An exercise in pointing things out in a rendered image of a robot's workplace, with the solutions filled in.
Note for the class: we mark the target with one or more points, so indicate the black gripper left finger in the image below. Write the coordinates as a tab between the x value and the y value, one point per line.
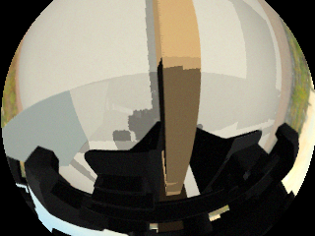
144	159

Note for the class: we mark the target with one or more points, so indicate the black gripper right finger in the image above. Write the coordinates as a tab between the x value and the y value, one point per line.
210	154

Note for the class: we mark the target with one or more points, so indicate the long tan wooden plank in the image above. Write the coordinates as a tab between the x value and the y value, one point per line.
178	86

